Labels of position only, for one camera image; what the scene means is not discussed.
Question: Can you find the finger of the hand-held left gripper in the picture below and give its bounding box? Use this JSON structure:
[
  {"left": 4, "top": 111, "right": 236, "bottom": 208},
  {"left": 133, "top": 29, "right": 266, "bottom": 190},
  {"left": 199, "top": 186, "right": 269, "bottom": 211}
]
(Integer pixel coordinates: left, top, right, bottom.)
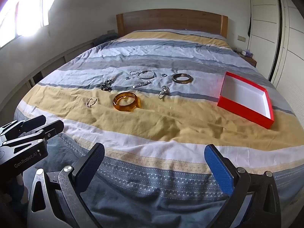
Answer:
[
  {"left": 0, "top": 115, "right": 47, "bottom": 139},
  {"left": 2, "top": 120, "right": 64, "bottom": 155}
]

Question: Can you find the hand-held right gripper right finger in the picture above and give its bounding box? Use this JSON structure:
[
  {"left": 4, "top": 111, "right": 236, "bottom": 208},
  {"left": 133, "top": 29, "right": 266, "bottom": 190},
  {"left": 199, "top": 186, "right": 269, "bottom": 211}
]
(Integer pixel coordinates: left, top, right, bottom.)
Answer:
[{"left": 205, "top": 144, "right": 282, "bottom": 228}]

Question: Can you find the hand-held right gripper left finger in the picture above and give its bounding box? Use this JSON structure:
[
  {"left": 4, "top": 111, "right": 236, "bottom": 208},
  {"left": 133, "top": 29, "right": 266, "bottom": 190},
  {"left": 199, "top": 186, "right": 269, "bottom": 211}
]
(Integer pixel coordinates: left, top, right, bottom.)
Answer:
[{"left": 25, "top": 142, "right": 105, "bottom": 228}]

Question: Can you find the red box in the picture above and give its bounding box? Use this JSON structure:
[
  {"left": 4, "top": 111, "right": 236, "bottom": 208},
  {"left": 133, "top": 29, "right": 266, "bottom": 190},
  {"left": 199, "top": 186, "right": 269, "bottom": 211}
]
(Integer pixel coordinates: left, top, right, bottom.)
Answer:
[{"left": 217, "top": 71, "right": 275, "bottom": 130}]

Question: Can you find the amber bangle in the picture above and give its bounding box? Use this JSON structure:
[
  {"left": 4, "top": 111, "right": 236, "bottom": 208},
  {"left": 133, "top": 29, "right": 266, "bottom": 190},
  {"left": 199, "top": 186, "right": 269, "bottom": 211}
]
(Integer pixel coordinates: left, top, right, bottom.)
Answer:
[{"left": 113, "top": 92, "right": 141, "bottom": 112}]

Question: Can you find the dark bead bracelet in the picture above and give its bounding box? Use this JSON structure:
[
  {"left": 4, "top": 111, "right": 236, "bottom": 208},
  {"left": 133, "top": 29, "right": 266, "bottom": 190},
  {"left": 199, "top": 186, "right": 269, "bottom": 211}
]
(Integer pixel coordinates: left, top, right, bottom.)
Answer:
[{"left": 100, "top": 77, "right": 114, "bottom": 92}]

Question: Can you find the silver link bracelet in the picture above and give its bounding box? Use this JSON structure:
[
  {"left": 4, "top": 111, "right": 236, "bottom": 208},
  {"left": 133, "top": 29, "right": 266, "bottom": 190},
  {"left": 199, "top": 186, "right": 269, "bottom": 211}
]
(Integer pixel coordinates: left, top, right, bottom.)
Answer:
[{"left": 132, "top": 81, "right": 152, "bottom": 89}]

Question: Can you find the dark brown bangle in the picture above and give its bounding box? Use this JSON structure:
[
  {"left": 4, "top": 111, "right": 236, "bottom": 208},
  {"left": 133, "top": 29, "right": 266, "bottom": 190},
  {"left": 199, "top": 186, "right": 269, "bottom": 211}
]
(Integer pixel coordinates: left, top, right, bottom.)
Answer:
[{"left": 172, "top": 73, "right": 192, "bottom": 84}]

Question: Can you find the crystal bead bracelet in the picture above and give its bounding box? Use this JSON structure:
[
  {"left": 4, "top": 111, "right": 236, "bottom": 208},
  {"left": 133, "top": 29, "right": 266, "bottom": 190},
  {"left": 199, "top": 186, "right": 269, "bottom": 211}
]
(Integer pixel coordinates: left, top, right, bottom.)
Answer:
[{"left": 158, "top": 85, "right": 169, "bottom": 99}]

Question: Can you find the thin silver bangle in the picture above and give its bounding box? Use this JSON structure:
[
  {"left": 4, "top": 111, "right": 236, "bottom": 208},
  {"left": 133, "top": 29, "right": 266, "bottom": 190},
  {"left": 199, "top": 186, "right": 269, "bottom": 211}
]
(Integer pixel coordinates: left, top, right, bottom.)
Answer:
[{"left": 138, "top": 70, "right": 156, "bottom": 79}]

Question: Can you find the low wooden shelf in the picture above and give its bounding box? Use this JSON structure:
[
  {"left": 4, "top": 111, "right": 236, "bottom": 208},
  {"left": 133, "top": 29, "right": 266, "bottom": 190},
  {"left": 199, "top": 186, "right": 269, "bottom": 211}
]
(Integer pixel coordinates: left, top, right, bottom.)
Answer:
[{"left": 0, "top": 40, "right": 94, "bottom": 114}]

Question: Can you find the striped duvet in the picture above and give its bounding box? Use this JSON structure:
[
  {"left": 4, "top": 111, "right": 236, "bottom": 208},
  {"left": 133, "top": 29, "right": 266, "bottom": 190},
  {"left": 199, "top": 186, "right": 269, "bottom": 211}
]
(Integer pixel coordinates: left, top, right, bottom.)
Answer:
[{"left": 14, "top": 28, "right": 304, "bottom": 228}]

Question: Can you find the blue cloth pile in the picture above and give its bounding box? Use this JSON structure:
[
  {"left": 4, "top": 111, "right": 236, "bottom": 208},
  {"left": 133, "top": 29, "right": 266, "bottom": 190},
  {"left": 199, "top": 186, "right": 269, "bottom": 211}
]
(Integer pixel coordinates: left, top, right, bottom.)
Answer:
[{"left": 94, "top": 34, "right": 119, "bottom": 47}]

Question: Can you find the bright window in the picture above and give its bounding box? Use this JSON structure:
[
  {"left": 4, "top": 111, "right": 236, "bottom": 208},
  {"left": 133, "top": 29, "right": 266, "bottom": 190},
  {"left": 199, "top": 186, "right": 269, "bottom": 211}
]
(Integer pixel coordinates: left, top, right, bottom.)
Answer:
[{"left": 0, "top": 0, "right": 62, "bottom": 48}]

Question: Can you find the wooden nightstand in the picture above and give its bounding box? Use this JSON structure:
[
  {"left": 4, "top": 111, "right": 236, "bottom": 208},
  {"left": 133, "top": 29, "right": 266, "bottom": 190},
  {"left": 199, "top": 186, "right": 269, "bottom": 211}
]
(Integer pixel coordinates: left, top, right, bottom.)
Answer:
[{"left": 239, "top": 52, "right": 257, "bottom": 67}]

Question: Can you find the white wardrobe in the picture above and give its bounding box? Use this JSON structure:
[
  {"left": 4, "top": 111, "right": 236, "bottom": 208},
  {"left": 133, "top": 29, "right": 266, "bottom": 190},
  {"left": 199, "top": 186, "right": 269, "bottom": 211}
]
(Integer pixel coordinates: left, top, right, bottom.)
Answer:
[{"left": 247, "top": 0, "right": 304, "bottom": 95}]

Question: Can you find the wooden headboard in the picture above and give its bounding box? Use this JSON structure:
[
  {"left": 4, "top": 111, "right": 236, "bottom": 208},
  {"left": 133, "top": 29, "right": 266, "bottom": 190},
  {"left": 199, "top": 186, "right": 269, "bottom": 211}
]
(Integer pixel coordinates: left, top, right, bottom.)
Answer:
[{"left": 116, "top": 9, "right": 228, "bottom": 40}]

